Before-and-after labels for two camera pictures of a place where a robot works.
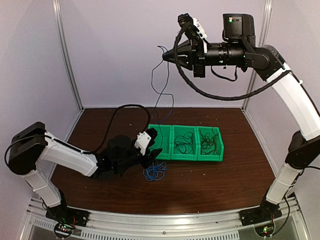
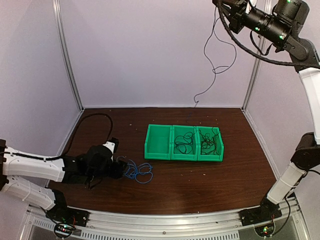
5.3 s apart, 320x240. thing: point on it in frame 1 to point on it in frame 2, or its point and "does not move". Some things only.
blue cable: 156,172 to 142,173
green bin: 210,144 does not move
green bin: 184,142 does not move
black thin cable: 209,143 does not move
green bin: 162,141 does not move
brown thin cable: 184,143 does not move
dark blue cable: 158,93 to 213,82
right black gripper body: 199,64 to 236,24
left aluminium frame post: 58,13 does not move
